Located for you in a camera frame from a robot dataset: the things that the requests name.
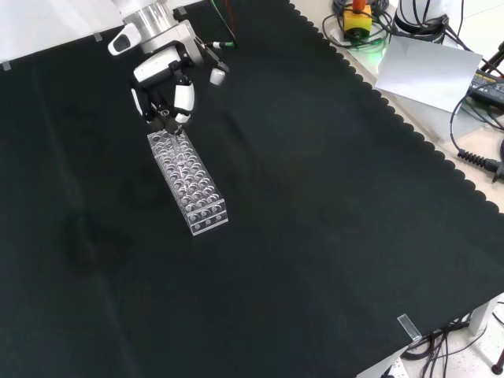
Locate black bench cloth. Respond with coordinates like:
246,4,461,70
0,0,504,378

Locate clear glass test tube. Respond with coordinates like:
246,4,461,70
168,126,186,165

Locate black power adapter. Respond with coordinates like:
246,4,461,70
467,68,504,108

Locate white wrist camera shell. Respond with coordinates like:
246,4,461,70
107,22,141,57

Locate black ribbed power cable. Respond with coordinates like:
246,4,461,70
448,93,504,184

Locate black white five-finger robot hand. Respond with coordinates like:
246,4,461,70
129,20,231,135

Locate green red hand cable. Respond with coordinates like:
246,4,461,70
202,0,239,51

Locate black cables under bench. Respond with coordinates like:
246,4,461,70
400,317,504,378

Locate black tripod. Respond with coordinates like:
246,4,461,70
479,38,504,76

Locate yellow stop button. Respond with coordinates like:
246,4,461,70
341,0,373,41

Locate clear plastic test tube rack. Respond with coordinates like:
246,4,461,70
146,130,230,238

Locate white bench leg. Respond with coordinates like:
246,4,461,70
469,299,493,336

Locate pale board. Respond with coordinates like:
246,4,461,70
373,35,484,116

